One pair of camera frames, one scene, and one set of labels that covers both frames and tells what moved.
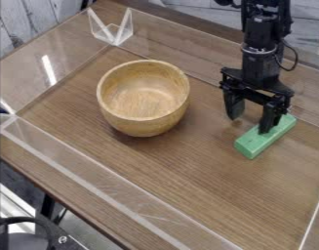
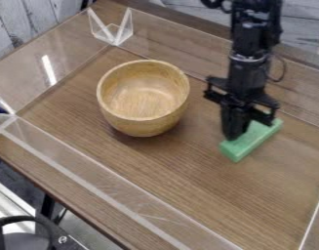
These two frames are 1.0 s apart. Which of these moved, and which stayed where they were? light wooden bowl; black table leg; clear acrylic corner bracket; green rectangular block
Moved: green rectangular block
Stayed: black table leg; clear acrylic corner bracket; light wooden bowl
